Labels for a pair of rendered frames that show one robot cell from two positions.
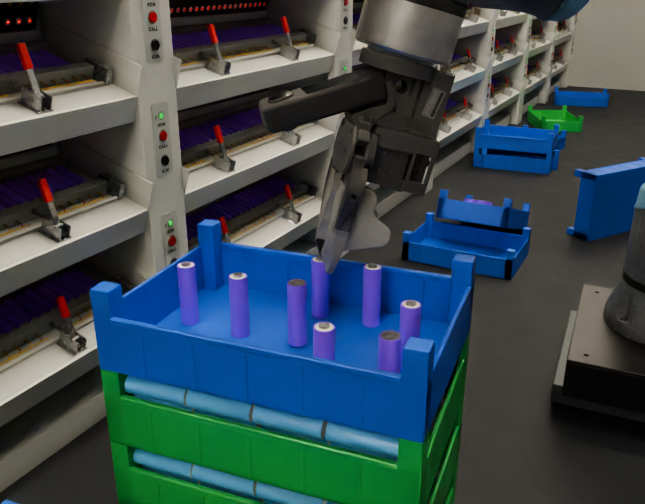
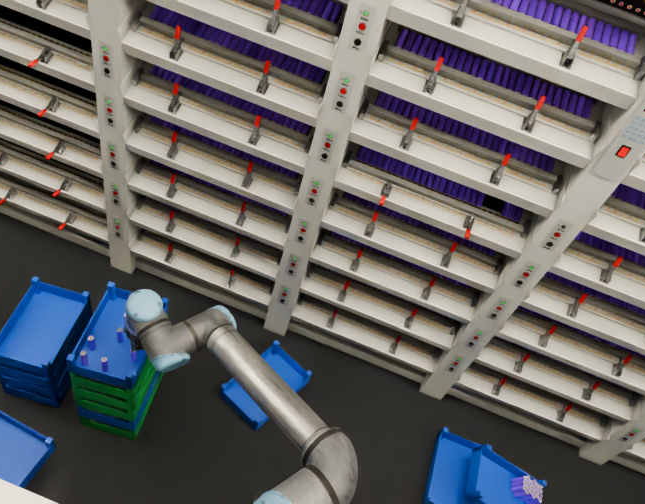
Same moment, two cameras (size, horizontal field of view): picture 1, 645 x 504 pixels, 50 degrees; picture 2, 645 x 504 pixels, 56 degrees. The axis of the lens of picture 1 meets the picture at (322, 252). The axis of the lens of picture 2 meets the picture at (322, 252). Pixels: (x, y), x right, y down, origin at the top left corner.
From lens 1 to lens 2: 1.91 m
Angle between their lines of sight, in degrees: 58
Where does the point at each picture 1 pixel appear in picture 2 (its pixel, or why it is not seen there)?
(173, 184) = (294, 280)
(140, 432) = not seen: hidden behind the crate
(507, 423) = (251, 479)
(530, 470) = (216, 484)
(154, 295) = not seen: hidden behind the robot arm
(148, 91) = (291, 248)
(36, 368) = (213, 277)
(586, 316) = not seen: outside the picture
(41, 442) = (211, 293)
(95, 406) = (237, 304)
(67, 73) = (272, 218)
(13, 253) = (215, 247)
